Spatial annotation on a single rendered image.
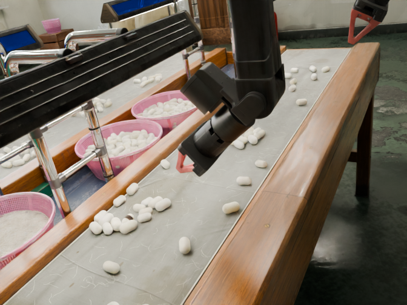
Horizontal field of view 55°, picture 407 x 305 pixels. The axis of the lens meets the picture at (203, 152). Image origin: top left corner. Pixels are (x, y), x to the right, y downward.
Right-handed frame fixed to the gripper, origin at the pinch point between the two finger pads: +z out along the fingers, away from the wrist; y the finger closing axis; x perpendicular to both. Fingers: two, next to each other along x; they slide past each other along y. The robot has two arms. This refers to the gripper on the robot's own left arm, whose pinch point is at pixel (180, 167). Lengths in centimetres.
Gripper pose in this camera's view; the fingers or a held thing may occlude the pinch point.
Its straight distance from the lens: 77.0
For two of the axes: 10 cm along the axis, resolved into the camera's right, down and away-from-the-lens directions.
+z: -5.5, 5.0, 6.7
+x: 6.9, 7.2, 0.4
